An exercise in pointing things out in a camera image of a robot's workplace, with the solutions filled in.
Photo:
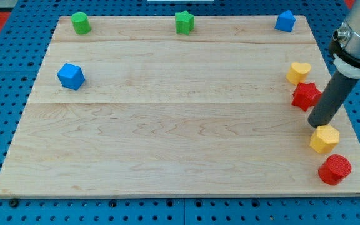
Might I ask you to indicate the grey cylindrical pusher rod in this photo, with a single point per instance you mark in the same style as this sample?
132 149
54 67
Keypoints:
337 90

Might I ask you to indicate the yellow heart block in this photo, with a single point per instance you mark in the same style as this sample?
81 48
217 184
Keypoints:
298 72

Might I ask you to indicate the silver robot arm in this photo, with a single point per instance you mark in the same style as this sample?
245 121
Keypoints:
345 50

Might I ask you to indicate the red star block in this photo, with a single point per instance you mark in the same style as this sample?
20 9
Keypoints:
306 95

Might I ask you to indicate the yellow hexagon block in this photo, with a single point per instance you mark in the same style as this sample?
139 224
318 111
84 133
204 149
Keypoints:
324 139

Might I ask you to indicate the red cylinder block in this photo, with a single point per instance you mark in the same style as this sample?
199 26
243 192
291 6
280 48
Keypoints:
334 169

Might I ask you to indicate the blue pentagon block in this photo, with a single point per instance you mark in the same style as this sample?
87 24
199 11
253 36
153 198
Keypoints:
285 21

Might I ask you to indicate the green star block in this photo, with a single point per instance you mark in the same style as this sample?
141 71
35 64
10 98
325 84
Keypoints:
184 22

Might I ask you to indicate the light wooden board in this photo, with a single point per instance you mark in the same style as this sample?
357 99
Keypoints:
166 115

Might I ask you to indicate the blue cube block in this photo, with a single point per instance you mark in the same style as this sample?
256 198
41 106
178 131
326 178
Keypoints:
71 76

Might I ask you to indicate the green cylinder block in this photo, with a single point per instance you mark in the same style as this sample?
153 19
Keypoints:
80 23

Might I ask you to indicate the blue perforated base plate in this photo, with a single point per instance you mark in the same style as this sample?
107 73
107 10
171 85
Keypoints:
23 43

